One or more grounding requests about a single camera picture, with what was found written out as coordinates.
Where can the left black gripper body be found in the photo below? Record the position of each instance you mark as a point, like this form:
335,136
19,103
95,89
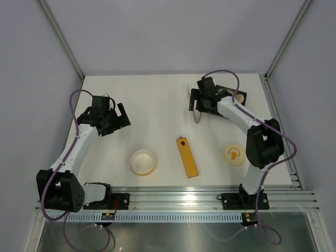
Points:
113,122

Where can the cream round bowl lid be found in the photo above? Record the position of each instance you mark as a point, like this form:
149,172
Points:
233,154

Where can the aluminium frame post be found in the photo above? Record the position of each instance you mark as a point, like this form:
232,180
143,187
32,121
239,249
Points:
304,9
51,18

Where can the black food tray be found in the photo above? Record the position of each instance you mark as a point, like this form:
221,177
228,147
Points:
231,91

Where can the white slotted cable duct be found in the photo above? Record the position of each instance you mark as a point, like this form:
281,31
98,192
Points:
124,217

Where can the round yellow lunch bowl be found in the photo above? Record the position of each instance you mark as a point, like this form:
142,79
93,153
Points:
142,162

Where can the yellow rectangular cutlery case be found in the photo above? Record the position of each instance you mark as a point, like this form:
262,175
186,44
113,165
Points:
187,157

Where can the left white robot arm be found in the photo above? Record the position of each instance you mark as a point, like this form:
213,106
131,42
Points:
58,187

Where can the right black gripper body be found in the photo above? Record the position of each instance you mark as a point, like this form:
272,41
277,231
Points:
196,95

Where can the left aluminium frame post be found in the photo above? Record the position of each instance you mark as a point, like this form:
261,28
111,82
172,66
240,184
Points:
51,18

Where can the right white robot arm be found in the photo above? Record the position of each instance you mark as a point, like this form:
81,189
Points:
264,144

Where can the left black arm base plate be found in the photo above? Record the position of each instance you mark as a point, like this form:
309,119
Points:
119,200

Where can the metal serving tongs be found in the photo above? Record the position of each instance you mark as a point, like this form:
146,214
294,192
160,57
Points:
195,110

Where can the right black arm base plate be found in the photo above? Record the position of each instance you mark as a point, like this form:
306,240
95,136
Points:
238,201

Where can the round cream food slice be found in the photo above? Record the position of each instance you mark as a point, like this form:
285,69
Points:
240,98

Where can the right aluminium side rail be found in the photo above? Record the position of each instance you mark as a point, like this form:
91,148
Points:
290,148

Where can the aluminium front rail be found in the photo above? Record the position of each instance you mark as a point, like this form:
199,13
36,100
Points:
204,198

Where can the right aluminium frame post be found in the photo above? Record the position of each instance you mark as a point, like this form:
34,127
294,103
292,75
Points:
304,9

